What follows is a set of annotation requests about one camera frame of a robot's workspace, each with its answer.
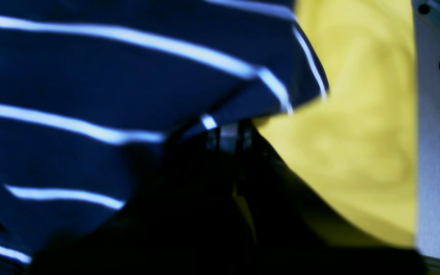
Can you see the navy white striped T-shirt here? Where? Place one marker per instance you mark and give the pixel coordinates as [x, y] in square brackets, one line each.
[92, 92]

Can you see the yellow table cloth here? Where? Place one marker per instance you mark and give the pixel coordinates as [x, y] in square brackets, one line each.
[358, 148]

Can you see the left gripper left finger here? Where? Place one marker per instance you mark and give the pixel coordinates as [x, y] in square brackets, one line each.
[184, 222]

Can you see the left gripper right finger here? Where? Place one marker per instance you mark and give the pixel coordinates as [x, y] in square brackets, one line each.
[297, 232]

